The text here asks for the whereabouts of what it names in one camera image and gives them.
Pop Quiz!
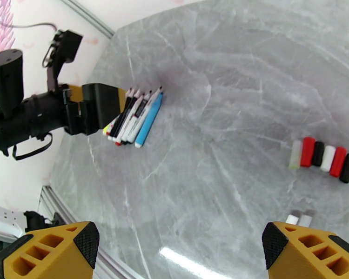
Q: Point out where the aluminium frame post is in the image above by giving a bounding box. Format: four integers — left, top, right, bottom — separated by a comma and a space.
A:
56, 0, 115, 39

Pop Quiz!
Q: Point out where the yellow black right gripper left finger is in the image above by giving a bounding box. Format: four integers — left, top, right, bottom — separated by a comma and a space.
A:
0, 220, 101, 279

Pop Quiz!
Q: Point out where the black barrel marker white nib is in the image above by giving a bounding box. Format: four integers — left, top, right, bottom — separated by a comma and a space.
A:
110, 87, 134, 141

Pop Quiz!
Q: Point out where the short black left gripper cable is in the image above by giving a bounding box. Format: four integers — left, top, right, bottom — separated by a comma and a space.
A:
11, 133, 54, 161

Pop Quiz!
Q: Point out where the slim white pen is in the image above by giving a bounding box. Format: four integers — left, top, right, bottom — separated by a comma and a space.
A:
127, 86, 163, 143

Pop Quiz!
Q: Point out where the aluminium mounting rail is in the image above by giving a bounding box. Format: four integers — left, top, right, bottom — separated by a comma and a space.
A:
38, 185, 146, 279

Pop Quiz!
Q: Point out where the black pen cap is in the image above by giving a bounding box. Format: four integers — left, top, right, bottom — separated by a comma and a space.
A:
312, 140, 326, 167
338, 153, 349, 184

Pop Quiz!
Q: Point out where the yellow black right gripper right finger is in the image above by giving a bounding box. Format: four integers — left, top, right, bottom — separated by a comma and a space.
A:
261, 220, 349, 279

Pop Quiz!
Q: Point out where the white red marker with barcode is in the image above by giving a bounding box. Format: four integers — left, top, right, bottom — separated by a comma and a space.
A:
115, 88, 142, 146

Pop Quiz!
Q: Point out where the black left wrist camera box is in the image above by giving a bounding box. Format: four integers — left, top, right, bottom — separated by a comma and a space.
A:
42, 29, 83, 93

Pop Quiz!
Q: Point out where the red pen cap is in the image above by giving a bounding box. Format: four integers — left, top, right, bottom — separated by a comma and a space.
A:
329, 146, 348, 179
300, 136, 316, 168

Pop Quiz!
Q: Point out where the blue pen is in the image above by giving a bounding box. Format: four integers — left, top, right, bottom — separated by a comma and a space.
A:
134, 92, 164, 149

